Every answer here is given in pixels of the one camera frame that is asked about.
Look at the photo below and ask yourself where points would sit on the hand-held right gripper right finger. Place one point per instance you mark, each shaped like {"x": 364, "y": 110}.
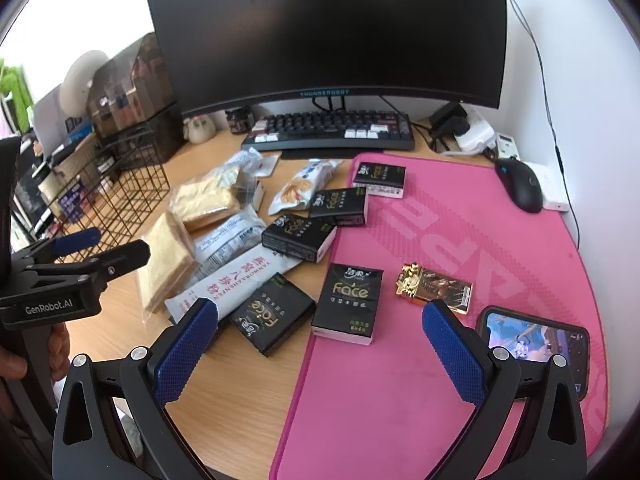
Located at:
{"x": 455, "y": 355}

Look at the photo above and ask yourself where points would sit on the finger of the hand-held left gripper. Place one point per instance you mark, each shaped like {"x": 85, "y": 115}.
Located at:
{"x": 122, "y": 259}
{"x": 75, "y": 241}

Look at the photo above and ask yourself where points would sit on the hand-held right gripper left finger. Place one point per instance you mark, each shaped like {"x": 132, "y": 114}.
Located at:
{"x": 187, "y": 352}

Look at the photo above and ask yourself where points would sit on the white sachet with red print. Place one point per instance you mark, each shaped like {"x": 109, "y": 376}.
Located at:
{"x": 225, "y": 281}

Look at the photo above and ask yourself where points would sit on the black tissue pack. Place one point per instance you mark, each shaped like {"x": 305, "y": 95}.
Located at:
{"x": 347, "y": 300}
{"x": 272, "y": 312}
{"x": 340, "y": 205}
{"x": 295, "y": 236}
{"x": 380, "y": 175}

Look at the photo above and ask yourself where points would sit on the large clear bag of grain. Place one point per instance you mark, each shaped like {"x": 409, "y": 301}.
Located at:
{"x": 205, "y": 200}

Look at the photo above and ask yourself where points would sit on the white packet with blue print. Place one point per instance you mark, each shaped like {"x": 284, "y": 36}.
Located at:
{"x": 225, "y": 242}

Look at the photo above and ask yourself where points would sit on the person's left hand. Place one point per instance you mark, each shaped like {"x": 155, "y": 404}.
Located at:
{"x": 12, "y": 360}

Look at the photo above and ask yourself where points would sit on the blue luncheon meat can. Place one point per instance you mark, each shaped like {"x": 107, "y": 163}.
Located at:
{"x": 70, "y": 205}

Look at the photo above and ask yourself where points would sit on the pink desk mat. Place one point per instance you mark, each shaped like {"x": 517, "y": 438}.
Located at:
{"x": 400, "y": 410}

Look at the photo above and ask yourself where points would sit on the smartphone in black case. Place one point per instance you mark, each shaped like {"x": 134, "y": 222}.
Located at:
{"x": 540, "y": 342}

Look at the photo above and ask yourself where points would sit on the cream ceramic figurine vase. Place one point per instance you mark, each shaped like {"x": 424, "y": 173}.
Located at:
{"x": 199, "y": 130}

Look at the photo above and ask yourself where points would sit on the white round ribbed disc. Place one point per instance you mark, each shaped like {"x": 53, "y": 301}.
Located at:
{"x": 80, "y": 85}

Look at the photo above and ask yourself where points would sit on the clear plastic snack packet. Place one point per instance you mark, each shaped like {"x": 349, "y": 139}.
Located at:
{"x": 250, "y": 165}

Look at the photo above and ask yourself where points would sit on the green plant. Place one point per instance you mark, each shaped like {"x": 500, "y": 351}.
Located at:
{"x": 12, "y": 90}

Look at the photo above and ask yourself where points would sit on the smoked plastic cosmetic organizer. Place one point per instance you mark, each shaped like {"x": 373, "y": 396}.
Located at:
{"x": 135, "y": 85}

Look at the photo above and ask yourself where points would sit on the small dark jar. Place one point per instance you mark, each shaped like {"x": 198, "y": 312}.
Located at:
{"x": 240, "y": 121}

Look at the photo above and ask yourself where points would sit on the black computer mouse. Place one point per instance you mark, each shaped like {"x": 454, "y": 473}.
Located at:
{"x": 520, "y": 185}

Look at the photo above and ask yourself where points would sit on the clear snack packet with biscuit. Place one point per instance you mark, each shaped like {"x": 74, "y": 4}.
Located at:
{"x": 300, "y": 187}

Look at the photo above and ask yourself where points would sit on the small white box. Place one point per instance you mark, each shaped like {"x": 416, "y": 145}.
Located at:
{"x": 554, "y": 189}

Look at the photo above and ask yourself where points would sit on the white power strip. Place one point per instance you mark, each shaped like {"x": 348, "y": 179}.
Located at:
{"x": 472, "y": 135}

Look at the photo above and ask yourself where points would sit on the black plug adapter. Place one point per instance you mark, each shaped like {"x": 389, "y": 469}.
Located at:
{"x": 447, "y": 117}

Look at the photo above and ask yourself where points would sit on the black mechanical keyboard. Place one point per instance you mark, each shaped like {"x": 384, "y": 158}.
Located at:
{"x": 325, "y": 129}

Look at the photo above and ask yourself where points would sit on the black curved computer monitor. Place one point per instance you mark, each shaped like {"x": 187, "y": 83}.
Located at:
{"x": 325, "y": 25}

